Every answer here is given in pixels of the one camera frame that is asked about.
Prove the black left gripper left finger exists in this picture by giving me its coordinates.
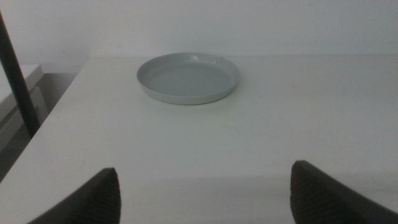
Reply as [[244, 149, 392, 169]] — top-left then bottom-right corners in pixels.
[[27, 167, 121, 224]]

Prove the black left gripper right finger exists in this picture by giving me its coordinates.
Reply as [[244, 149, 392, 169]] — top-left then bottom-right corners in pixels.
[[289, 160, 398, 224]]

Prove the grey shallow bowl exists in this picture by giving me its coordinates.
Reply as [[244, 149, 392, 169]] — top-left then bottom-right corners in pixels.
[[136, 52, 241, 106]]

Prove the dark slanted pole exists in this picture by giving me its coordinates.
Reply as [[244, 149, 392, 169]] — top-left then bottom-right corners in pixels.
[[0, 11, 41, 138]]

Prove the white side furniture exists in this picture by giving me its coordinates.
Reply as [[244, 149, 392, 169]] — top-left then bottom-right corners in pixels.
[[0, 63, 49, 150]]

